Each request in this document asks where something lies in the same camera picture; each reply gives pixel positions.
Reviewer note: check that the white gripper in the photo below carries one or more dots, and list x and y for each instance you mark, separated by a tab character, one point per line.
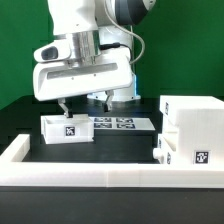
58	80

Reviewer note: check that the white drawer with knob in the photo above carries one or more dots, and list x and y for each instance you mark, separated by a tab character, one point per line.
165	151

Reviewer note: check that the white drawer cabinet box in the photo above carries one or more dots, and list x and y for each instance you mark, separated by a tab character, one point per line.
198	122

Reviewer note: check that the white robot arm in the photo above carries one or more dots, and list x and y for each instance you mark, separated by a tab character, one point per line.
91	50

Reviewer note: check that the white marker tag sheet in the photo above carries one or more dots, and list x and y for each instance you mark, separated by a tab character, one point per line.
123	123

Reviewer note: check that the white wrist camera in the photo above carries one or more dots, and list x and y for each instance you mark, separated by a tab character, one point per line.
56	51

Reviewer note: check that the white U-shaped fence frame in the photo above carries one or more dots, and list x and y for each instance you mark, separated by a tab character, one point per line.
15	171

